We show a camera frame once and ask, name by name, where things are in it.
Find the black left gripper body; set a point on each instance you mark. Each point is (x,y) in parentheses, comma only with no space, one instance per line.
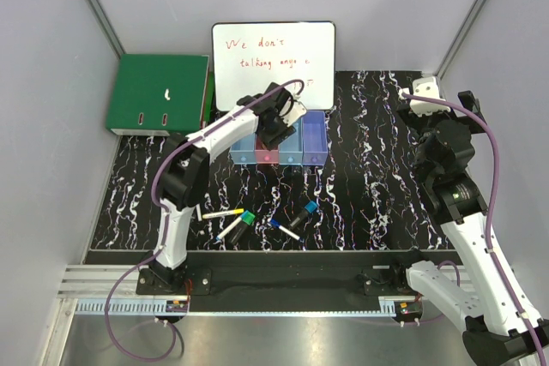
(276,133)

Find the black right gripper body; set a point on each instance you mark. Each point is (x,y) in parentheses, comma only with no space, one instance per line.
(431,120)

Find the pink bin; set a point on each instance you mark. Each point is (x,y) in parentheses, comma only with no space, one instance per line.
(264,155)

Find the light blue bin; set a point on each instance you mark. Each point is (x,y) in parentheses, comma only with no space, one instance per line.
(243,152)
(291,149)

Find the white dry-erase board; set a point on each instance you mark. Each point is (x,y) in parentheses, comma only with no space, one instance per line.
(247,57)

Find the black marker blue cap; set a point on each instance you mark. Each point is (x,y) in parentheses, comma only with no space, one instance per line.
(303,215)

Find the black marker green cap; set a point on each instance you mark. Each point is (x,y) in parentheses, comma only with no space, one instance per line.
(246,220)

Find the white pen blue cap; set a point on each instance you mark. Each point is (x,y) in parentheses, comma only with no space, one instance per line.
(282,228)

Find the white pen blue tip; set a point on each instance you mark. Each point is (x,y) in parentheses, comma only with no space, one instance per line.
(229,228)

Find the white marker yellow cap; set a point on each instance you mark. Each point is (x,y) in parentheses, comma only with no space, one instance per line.
(224,213)

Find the purple bin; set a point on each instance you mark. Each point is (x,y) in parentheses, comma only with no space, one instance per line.
(314,133)

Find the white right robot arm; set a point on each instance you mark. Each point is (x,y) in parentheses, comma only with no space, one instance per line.
(498,323)

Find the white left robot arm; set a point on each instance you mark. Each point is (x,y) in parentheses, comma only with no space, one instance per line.
(182,180)

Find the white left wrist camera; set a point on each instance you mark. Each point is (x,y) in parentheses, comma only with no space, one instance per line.
(292,111)

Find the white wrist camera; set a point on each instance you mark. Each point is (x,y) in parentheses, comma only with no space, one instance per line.
(426,87)
(292,111)

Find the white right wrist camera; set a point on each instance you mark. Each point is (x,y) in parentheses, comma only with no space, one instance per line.
(426,87)

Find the green ring binder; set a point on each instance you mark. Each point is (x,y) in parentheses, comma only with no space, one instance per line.
(159,94)

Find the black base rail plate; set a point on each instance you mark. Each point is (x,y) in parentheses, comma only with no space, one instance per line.
(340,282)

